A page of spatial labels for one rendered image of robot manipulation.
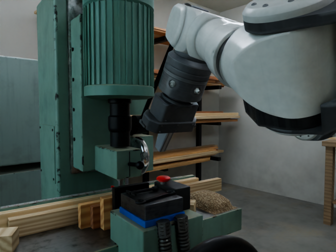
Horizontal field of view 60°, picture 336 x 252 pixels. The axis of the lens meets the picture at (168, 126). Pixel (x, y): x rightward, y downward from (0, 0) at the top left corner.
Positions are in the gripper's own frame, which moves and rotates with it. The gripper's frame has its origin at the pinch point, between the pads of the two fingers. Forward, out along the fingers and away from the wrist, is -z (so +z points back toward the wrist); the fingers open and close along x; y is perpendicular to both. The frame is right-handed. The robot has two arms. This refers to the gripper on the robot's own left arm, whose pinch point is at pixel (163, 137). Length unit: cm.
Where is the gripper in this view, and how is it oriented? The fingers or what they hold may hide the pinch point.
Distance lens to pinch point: 62.1
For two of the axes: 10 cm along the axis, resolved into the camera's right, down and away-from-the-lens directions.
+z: 2.9, -8.4, -4.5
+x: 8.1, -0.3, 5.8
